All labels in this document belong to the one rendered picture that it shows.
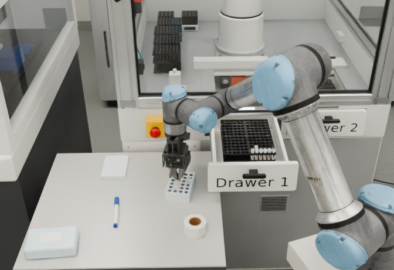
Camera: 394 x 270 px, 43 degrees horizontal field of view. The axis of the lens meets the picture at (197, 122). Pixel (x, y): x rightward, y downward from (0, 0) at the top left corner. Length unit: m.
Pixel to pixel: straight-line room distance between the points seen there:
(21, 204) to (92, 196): 0.33
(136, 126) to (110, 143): 1.49
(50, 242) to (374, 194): 0.92
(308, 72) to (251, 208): 1.11
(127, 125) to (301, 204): 0.81
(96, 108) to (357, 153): 2.26
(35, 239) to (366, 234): 0.94
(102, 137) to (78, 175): 1.61
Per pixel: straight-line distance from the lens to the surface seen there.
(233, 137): 1.79
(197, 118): 1.46
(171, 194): 1.71
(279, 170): 1.64
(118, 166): 1.88
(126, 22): 1.76
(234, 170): 1.62
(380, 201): 1.33
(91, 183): 1.85
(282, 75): 1.13
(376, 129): 2.06
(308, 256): 1.48
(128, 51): 1.80
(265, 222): 2.25
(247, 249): 2.36
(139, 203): 1.73
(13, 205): 2.03
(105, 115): 3.73
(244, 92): 1.45
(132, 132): 1.95
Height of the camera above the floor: 1.89
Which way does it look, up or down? 32 degrees down
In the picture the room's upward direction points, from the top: 1 degrees counter-clockwise
